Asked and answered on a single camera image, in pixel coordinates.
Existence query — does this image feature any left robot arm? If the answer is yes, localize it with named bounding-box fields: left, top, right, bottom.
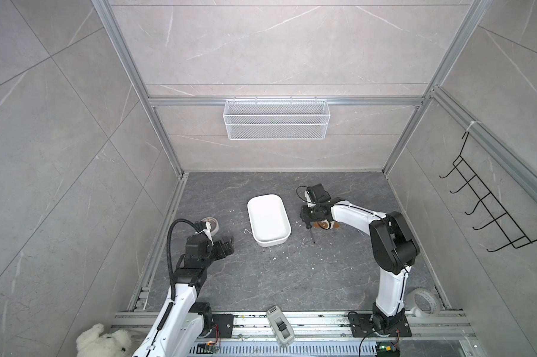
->
left=133, top=232, right=234, bottom=356

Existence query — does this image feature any white plush teddy bear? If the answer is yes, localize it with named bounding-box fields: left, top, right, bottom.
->
left=76, top=324, right=133, bottom=357

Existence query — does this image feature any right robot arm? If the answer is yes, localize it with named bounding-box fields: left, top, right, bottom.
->
left=300, top=200, right=420, bottom=336

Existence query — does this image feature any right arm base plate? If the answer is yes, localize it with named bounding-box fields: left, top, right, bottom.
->
left=347, top=311, right=412, bottom=338

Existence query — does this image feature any black wire hook rack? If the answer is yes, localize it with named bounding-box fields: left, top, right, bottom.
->
left=439, top=132, right=537, bottom=253

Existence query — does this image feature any clear tape roll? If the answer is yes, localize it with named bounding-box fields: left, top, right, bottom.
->
left=405, top=288, right=442, bottom=318
left=201, top=217, right=219, bottom=236

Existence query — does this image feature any white plastic bin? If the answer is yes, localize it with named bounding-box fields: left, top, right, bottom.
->
left=247, top=194, right=292, bottom=248

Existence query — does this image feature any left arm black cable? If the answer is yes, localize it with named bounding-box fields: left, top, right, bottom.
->
left=166, top=218, right=205, bottom=300

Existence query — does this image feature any grey handheld controller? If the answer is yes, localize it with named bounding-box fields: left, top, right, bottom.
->
left=266, top=306, right=295, bottom=348

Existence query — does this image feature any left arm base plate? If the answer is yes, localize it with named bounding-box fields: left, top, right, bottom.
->
left=199, top=314, right=234, bottom=339

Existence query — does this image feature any brown white plush toy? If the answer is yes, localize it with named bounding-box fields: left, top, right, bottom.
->
left=315, top=220, right=339, bottom=230

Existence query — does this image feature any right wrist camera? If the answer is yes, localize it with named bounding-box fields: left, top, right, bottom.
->
left=305, top=184, right=331, bottom=205

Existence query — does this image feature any white wire mesh basket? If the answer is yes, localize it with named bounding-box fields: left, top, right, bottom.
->
left=223, top=99, right=331, bottom=141

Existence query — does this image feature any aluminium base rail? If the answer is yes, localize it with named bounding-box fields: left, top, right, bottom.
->
left=112, top=309, right=479, bottom=357

